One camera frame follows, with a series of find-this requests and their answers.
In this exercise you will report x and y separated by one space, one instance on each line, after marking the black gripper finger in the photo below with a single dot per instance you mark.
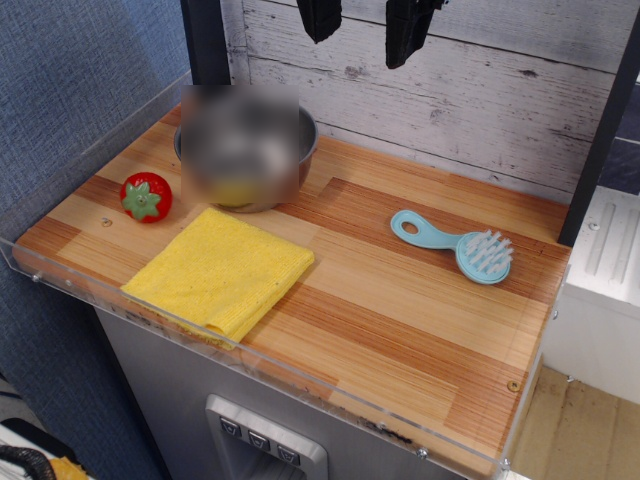
320 18
407 25

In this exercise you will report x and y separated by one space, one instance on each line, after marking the light blue brush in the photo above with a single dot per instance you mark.
483 257

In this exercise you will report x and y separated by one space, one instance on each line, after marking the yellow folded cloth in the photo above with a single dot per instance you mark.
220 273

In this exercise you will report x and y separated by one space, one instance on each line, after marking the stainless steel bowl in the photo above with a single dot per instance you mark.
243 151

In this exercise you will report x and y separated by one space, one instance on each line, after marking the red toy strawberry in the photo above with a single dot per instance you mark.
146 197

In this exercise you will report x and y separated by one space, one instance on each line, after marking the white toy sink counter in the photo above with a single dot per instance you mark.
593 335

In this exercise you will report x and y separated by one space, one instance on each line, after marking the grey toy fridge cabinet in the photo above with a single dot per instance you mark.
172 377

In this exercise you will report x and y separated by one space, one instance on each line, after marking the grey dispenser button panel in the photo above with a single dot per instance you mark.
251 446

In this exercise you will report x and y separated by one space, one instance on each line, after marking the black and yellow object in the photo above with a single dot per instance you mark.
37 466

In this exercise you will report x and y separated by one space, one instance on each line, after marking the black left frame post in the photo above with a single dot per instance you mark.
206 42

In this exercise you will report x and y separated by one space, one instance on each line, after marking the black frame post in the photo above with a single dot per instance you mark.
611 118
206 42

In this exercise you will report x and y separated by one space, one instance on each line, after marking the black right frame post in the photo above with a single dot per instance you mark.
611 118

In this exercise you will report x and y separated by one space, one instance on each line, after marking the clear acrylic guard rail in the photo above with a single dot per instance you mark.
54 134

